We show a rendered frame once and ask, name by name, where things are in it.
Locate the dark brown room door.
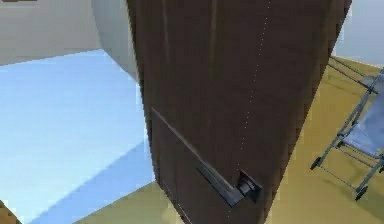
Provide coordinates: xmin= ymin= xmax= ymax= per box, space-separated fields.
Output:
xmin=125 ymin=0 xmax=354 ymax=224

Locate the grey wheeled folding chair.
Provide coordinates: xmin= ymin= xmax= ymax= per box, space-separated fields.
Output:
xmin=309 ymin=55 xmax=384 ymax=202

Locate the brown wooden furniture corner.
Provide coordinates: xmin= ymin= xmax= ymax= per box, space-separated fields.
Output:
xmin=0 ymin=199 xmax=23 ymax=224

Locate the grey lever door handle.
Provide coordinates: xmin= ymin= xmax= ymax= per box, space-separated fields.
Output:
xmin=197 ymin=165 xmax=264 ymax=208

